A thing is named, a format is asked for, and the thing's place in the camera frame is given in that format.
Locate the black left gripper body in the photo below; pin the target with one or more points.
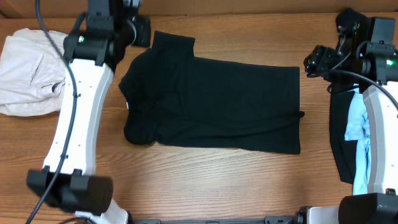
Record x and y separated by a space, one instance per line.
141 31

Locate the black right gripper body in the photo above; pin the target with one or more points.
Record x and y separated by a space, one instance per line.
324 61

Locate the black t-shirt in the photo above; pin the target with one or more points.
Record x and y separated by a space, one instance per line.
178 99

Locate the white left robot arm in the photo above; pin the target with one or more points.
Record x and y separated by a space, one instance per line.
68 179

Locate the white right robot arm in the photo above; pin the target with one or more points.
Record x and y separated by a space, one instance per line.
375 71

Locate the black shirt with white text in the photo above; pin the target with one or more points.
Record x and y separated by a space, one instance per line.
342 93

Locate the light blue printed t-shirt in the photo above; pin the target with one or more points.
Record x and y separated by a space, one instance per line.
358 129

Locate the beige folded pants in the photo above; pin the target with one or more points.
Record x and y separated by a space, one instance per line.
32 75

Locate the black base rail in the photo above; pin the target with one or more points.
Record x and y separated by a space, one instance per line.
266 220

